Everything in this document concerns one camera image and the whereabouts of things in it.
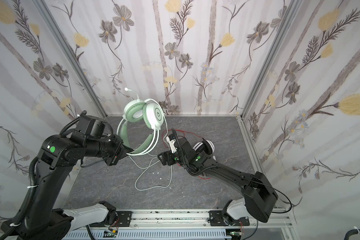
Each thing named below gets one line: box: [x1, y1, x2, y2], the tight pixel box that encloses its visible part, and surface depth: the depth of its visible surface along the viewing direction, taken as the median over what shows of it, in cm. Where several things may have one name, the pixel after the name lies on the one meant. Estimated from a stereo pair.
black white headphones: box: [192, 139, 215, 156], surface depth 95 cm
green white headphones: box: [116, 87, 166, 157], surface depth 57 cm
